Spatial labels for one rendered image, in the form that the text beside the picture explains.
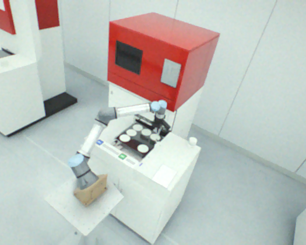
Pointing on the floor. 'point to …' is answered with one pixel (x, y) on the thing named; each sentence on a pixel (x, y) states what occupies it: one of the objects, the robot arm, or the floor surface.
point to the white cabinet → (140, 202)
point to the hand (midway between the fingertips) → (158, 133)
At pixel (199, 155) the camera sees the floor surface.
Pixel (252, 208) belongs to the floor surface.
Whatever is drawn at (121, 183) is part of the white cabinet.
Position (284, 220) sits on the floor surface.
